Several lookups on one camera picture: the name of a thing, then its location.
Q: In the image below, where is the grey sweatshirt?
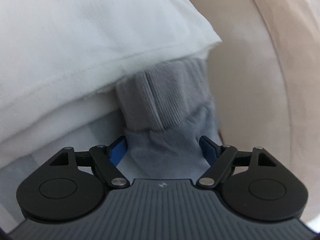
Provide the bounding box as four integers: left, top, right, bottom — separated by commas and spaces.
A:
116, 58, 221, 180

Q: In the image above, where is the white garment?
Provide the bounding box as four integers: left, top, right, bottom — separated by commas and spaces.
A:
0, 0, 222, 153

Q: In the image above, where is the beige sofa cushion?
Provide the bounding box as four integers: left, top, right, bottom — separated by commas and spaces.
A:
190, 0, 319, 231

